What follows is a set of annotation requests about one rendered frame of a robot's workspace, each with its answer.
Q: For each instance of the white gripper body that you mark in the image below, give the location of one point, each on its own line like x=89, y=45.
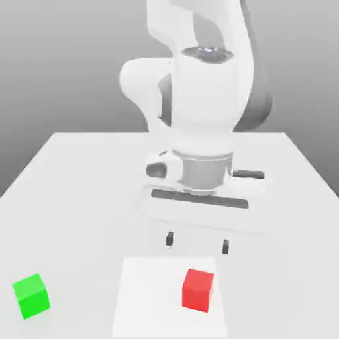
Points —
x=201, y=212

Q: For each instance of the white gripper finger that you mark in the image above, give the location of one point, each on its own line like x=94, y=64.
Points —
x=169, y=237
x=225, y=245

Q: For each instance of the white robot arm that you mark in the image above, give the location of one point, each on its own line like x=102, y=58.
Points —
x=209, y=100

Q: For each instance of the small red cube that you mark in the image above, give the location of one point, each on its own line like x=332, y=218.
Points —
x=197, y=290

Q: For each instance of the small green cube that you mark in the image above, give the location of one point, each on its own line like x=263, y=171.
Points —
x=31, y=296

